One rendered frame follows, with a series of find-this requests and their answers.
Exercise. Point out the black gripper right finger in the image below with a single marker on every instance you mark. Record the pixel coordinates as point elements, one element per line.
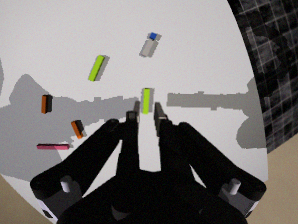
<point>219,174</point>

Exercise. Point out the lime green rod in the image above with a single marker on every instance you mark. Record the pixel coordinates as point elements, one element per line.
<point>96,68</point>
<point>146,100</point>

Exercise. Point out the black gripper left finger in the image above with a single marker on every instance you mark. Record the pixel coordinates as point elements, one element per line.
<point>58,188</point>

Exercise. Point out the pink rod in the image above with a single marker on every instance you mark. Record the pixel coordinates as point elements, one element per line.
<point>53,146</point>

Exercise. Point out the orange rod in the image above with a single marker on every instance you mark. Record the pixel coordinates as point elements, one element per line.
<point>77,129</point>
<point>44,108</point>

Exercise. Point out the grey rod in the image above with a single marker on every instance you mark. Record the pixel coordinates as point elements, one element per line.
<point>147,47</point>

